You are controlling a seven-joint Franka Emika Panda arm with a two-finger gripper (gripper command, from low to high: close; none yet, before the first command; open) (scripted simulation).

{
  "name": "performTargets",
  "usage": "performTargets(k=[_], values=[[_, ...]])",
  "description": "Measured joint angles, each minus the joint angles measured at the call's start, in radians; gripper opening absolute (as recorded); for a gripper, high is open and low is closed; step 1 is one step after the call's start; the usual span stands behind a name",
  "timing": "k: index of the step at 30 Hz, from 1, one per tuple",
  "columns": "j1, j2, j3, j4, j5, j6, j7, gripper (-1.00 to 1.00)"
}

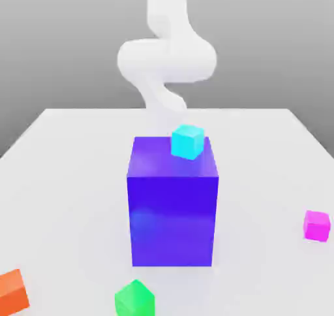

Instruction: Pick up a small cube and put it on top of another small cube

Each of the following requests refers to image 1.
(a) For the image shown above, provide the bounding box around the small cyan cube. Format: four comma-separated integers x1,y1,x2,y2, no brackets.
170,124,205,161

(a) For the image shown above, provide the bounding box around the small green cube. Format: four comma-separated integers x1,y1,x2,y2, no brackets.
114,279,156,316

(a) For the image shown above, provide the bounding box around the small magenta cube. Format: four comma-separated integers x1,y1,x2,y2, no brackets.
303,210,331,243

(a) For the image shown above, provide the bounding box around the small orange cube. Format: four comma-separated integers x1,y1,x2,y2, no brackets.
0,268,31,316

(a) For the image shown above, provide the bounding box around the large purple box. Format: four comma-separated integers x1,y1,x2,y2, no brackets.
126,136,219,268

